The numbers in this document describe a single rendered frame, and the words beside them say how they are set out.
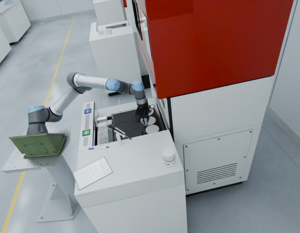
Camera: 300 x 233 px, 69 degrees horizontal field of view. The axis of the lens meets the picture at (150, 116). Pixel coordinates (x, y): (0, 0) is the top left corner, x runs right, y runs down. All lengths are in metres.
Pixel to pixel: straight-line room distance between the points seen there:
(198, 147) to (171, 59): 0.77
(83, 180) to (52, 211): 1.24
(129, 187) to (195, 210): 1.05
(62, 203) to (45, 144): 0.96
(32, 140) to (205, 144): 1.26
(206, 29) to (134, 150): 0.81
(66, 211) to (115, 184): 1.27
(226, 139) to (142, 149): 0.69
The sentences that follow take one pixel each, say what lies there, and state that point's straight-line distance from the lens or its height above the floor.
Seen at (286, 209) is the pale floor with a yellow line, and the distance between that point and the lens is 2.41.
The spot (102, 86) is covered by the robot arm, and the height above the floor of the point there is 1.29.
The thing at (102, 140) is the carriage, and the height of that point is 0.88.
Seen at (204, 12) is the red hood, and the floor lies 1.67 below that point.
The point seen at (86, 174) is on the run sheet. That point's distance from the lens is 1.38.
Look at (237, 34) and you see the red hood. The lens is 1.32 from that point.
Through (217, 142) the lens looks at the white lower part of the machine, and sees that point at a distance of 1.76.
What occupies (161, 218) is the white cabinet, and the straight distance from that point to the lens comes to 1.69.
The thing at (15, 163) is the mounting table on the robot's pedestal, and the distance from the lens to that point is 1.95.
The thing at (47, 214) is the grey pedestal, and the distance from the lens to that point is 2.58.
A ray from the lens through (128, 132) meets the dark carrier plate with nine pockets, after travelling 1.63.
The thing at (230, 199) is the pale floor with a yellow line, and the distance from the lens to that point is 2.33.
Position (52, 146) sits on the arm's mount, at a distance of 1.76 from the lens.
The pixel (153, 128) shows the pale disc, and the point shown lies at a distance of 1.62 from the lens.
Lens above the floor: 2.00
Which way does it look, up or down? 40 degrees down
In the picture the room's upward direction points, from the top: 10 degrees counter-clockwise
